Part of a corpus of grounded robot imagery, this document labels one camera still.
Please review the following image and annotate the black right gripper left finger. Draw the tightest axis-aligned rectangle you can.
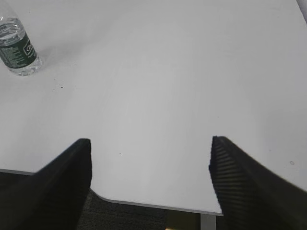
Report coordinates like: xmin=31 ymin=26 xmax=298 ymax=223
xmin=0 ymin=138 xmax=92 ymax=230

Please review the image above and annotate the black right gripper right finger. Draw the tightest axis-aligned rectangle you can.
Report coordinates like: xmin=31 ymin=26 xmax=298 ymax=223
xmin=209 ymin=136 xmax=307 ymax=230

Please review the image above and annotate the clear green-label water bottle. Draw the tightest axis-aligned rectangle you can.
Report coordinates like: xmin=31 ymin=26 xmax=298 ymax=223
xmin=0 ymin=0 xmax=42 ymax=76

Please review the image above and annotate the grey table leg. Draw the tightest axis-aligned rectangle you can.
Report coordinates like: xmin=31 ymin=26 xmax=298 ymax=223
xmin=200 ymin=214 xmax=216 ymax=230

